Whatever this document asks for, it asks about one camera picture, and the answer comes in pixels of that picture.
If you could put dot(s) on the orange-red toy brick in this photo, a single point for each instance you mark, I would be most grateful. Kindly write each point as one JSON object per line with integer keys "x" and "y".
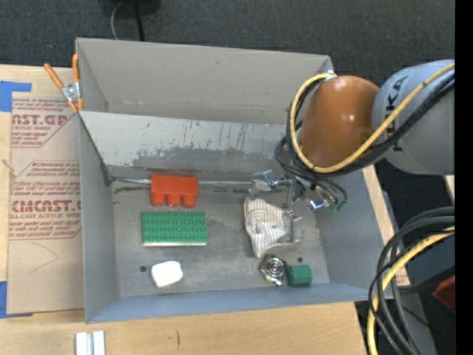
{"x": 173, "y": 189}

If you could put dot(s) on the green cylinder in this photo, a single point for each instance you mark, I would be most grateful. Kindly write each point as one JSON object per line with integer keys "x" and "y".
{"x": 299, "y": 275}

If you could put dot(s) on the brown cardboard board red print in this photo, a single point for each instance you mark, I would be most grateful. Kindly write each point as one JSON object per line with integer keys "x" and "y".
{"x": 44, "y": 183}

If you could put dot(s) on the striped white cloth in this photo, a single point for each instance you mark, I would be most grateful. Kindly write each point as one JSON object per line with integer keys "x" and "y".
{"x": 264, "y": 224}

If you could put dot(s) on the white rounded block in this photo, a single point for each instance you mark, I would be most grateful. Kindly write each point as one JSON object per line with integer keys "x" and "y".
{"x": 166, "y": 273}

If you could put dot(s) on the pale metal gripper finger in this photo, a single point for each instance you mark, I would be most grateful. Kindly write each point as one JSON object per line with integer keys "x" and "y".
{"x": 264, "y": 182}
{"x": 291, "y": 214}

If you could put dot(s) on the green studded flat plate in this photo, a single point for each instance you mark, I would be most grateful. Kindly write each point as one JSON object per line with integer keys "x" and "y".
{"x": 174, "y": 228}

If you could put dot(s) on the grey metal bin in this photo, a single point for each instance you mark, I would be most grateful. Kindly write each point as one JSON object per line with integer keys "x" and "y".
{"x": 229, "y": 150}

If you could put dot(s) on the silver spiral metal piece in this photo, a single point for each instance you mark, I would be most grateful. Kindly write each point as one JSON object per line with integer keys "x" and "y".
{"x": 273, "y": 269}

